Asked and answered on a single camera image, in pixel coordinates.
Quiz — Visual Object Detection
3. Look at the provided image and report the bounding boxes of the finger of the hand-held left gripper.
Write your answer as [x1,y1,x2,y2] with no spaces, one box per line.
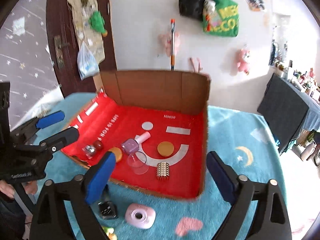
[10,110,65,144]
[14,127,80,163]

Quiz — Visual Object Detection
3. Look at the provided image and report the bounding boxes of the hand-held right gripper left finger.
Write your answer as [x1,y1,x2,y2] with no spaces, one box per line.
[29,152,116,240]

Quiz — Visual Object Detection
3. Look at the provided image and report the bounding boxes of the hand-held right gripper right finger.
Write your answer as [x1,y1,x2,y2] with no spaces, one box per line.
[206,151,292,240]

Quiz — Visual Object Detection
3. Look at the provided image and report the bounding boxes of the silver glitter jar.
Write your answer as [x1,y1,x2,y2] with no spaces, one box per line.
[83,144,96,158]

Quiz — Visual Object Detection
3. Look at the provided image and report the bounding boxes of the small amber soap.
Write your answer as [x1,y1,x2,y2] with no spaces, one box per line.
[107,147,123,161]

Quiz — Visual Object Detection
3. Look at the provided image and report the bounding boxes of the small black device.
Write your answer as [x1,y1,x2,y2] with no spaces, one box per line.
[97,200,118,220]

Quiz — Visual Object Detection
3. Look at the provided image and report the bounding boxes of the cardboard box with red lining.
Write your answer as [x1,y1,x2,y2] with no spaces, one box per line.
[61,70,211,200]

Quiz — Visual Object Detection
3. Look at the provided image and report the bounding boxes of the clear plastic cup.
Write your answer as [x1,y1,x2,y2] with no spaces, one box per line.
[127,152,148,175]

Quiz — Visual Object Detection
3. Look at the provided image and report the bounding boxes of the purple nail polish bottle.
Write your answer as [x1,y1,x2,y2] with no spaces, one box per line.
[121,131,151,155]

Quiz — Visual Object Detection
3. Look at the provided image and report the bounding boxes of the lilac round case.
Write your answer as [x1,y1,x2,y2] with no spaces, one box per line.
[125,203,156,229]

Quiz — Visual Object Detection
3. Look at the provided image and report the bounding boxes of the green apple elephant toy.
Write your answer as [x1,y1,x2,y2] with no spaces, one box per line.
[101,226,118,240]

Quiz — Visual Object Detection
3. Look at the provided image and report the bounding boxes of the gold studded cylinder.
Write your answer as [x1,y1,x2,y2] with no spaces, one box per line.
[156,162,171,180]

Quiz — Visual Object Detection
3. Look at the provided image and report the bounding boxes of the large amber soap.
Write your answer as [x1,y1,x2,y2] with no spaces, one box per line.
[157,141,175,156]

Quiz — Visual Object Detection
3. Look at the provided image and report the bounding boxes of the person's left hand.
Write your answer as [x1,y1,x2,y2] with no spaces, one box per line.
[0,179,38,202]

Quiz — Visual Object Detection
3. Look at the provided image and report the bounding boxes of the teal fleece blanket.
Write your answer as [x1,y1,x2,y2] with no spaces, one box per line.
[25,92,288,240]

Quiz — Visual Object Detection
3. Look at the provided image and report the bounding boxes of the white plastic bag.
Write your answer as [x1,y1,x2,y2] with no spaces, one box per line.
[77,41,100,80]

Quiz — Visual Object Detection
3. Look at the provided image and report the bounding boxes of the beige hanging organizer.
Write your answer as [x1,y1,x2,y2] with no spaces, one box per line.
[66,0,107,63]

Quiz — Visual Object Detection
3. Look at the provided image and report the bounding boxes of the side table with dark cloth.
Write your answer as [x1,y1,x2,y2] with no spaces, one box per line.
[257,73,320,155]

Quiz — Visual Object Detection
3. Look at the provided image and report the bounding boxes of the dark brown door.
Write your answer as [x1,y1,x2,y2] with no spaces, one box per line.
[46,0,118,98]

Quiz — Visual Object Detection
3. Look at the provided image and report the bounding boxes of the green plush toy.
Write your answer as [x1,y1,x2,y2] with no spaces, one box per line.
[89,11,108,37]

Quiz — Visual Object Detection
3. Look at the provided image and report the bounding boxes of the pink plush toy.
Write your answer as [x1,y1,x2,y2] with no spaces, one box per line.
[237,48,251,75]

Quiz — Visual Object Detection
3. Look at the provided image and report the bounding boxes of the row of cosmetic bottles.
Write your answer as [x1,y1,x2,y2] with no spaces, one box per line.
[271,60,320,103]

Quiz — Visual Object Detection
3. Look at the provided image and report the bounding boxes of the green tote bag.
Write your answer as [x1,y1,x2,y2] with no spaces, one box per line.
[202,0,240,38]

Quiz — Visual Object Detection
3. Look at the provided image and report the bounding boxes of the small white plush charm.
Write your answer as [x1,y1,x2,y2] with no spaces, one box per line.
[203,0,216,14]

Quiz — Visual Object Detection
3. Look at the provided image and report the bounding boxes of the black backpack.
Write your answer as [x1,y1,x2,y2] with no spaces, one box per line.
[179,0,208,22]

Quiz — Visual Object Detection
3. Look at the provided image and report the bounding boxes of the brass door handle plate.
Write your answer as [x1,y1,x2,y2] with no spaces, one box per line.
[54,35,70,68]

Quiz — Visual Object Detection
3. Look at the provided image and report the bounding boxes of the wall mirror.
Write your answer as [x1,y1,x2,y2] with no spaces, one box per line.
[269,0,292,67]

